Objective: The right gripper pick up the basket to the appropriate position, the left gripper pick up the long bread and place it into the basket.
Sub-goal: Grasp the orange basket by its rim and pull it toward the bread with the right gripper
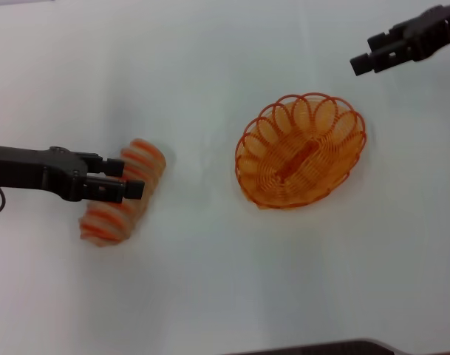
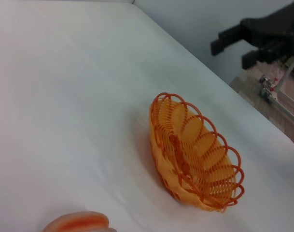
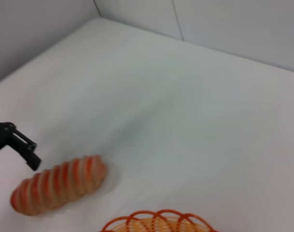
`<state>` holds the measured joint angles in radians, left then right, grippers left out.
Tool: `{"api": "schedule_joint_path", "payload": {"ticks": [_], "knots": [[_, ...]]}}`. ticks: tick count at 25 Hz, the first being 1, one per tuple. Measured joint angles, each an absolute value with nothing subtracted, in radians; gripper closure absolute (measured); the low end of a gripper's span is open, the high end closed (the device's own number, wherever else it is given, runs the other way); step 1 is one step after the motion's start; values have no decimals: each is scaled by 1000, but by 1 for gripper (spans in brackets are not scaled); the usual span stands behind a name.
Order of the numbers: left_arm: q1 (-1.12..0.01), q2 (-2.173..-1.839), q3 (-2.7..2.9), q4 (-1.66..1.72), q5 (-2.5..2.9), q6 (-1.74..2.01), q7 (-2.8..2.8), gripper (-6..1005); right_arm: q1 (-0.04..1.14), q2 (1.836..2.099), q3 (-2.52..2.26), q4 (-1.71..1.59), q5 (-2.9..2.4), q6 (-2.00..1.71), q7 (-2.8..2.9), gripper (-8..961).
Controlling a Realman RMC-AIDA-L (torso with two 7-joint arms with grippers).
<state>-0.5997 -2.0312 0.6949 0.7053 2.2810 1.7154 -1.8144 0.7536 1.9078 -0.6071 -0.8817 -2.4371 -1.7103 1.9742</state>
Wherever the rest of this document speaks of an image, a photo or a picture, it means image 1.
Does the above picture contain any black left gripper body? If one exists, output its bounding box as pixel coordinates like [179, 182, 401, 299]
[0, 144, 103, 203]

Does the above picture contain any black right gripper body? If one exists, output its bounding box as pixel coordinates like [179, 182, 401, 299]
[392, 3, 450, 62]

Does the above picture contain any orange cream striped toy bread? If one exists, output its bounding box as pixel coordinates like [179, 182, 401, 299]
[78, 138, 167, 248]

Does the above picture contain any orange plastic wire basket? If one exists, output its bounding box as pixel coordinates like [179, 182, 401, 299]
[234, 92, 368, 211]

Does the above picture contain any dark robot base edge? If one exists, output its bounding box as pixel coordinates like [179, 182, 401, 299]
[224, 337, 410, 355]

